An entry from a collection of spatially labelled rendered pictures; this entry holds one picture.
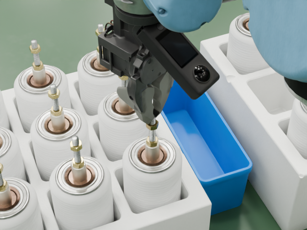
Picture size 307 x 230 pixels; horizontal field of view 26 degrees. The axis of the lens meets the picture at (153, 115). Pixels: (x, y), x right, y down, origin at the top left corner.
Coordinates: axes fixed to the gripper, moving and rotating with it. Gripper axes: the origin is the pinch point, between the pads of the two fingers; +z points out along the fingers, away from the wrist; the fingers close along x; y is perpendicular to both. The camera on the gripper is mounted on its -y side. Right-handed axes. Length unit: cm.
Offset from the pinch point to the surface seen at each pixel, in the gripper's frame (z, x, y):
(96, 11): 34, -44, 58
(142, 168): 8.8, 3.3, -0.3
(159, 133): 16.3, -9.5, 6.9
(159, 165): 8.9, 1.1, -1.9
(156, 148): 6.6, 0.2, -0.6
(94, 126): 17.3, -3.7, 17.5
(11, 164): 11.0, 14.8, 17.5
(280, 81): 19.3, -38.0, -0.6
